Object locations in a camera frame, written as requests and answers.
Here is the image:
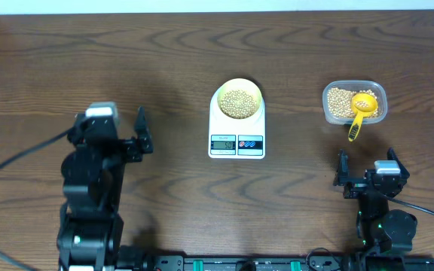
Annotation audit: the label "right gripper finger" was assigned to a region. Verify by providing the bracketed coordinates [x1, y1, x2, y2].
[333, 150, 350, 186]
[387, 148, 405, 172]

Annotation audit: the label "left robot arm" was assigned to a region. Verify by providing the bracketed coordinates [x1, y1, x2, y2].
[57, 103, 154, 270]

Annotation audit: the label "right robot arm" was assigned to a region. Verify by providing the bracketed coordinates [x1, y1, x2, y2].
[333, 148, 417, 269]

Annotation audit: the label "clear plastic container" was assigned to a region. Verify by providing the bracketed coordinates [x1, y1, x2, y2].
[322, 80, 388, 125]

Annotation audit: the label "white digital kitchen scale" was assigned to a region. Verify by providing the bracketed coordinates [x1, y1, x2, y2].
[208, 87, 266, 160]

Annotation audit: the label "pale yellow plastic bowl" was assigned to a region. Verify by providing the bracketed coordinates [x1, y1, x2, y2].
[217, 78, 263, 115]

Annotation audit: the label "soybeans in yellow bowl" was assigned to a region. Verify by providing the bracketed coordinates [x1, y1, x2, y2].
[219, 90, 258, 119]

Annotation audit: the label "soybeans in yellow scoop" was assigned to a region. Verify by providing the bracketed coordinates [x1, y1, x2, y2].
[354, 100, 369, 108]

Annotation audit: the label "yellow measuring scoop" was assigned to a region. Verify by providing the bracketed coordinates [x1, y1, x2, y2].
[348, 93, 378, 142]

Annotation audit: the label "pile of soybeans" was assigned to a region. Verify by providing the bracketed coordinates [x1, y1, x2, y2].
[326, 87, 377, 118]

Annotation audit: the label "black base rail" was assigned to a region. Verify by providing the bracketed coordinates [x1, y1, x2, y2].
[113, 247, 434, 271]

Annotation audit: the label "left black cable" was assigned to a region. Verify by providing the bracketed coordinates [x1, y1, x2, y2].
[0, 127, 75, 271]

